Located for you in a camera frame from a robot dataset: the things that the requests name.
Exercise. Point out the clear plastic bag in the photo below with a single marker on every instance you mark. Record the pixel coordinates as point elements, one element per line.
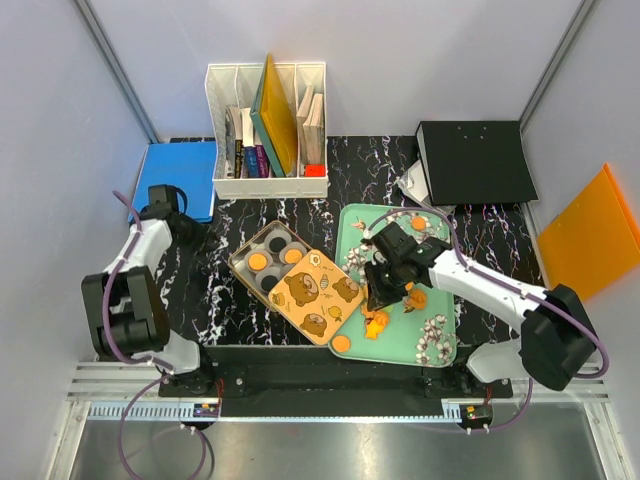
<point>412,185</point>

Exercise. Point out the bear print tin lid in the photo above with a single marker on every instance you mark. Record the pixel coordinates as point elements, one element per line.
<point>316,297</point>

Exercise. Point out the orange cookie in tin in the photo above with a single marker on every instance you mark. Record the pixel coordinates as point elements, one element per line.
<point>292,256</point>

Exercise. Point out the orange flower swirl cookie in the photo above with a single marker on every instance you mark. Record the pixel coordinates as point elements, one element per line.
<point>416,300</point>

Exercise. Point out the blue folder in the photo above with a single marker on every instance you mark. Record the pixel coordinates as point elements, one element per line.
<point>188,166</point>

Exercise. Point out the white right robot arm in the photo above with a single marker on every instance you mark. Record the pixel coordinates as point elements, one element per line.
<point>555,337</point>

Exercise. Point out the white file organizer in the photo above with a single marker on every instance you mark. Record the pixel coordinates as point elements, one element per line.
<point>237,84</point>

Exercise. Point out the orange plastic folder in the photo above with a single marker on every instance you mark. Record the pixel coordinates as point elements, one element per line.
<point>594,241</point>

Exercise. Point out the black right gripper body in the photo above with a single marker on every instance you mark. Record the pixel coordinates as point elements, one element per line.
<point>390,266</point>

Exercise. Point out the black binder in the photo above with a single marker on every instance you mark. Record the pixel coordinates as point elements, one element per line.
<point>474,162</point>

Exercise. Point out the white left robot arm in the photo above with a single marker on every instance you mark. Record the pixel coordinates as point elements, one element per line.
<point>127,319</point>

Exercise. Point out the yellow green folder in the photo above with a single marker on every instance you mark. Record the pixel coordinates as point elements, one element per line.
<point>274,121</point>

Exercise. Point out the red small box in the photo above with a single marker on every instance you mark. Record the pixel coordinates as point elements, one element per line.
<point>314,170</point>

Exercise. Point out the beige books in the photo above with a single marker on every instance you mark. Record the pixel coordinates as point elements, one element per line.
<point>310,123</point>

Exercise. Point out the dark books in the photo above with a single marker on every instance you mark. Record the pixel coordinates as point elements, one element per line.
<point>246,156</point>

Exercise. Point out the round orange cookie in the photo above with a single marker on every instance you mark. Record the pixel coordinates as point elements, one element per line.
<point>341,343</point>

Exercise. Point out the black cookie in tin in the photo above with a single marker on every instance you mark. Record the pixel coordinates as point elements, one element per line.
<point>275,244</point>

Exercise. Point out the orange cookie far tray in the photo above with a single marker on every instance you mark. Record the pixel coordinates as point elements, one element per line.
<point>419,223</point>

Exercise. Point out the orange star cookie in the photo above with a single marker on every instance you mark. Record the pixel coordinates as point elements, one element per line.
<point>373,330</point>

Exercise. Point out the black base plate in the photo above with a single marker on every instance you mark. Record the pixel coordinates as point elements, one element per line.
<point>286,382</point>

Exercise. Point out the round dotted orange biscuit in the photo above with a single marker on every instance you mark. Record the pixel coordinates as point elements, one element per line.
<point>258,261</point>

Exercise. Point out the gold cookie tin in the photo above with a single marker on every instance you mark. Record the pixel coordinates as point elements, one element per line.
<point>238,260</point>

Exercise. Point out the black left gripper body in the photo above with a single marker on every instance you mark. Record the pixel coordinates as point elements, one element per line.
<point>195,234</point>

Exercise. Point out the black sandwich cookie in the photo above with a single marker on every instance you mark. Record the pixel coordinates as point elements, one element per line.
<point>268,281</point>

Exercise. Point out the mint green floral tray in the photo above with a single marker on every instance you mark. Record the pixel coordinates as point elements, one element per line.
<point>424,338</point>

